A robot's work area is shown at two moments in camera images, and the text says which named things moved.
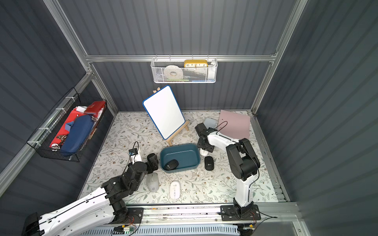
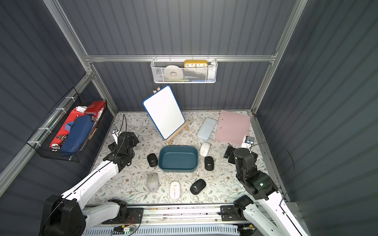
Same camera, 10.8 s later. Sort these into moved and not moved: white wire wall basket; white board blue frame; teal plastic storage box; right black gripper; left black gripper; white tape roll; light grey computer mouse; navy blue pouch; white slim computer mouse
Moved: left black gripper; right black gripper
Not moved: white slim computer mouse; white board blue frame; teal plastic storage box; light grey computer mouse; white tape roll; navy blue pouch; white wire wall basket
